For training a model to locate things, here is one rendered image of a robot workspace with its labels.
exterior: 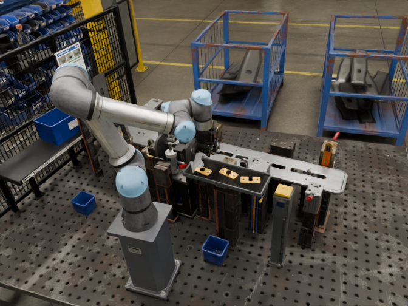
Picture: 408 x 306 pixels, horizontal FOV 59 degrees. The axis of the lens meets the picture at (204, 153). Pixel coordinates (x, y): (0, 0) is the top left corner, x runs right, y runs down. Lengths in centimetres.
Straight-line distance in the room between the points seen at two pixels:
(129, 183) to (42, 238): 95
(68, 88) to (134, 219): 56
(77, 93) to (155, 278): 88
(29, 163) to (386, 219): 195
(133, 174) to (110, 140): 15
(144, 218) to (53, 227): 87
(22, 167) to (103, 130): 87
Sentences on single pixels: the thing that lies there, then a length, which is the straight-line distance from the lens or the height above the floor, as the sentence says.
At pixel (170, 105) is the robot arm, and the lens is 136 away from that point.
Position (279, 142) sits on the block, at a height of 103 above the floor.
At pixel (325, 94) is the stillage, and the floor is 54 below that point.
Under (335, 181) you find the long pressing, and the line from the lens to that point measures 185.
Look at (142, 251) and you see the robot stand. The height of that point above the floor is 101.
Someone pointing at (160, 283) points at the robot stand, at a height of 77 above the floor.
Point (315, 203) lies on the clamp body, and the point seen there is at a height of 101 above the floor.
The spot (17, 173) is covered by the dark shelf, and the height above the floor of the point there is 103.
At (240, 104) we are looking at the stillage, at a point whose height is 16.
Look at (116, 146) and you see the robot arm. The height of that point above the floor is 141.
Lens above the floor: 218
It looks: 36 degrees down
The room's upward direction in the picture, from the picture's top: 4 degrees counter-clockwise
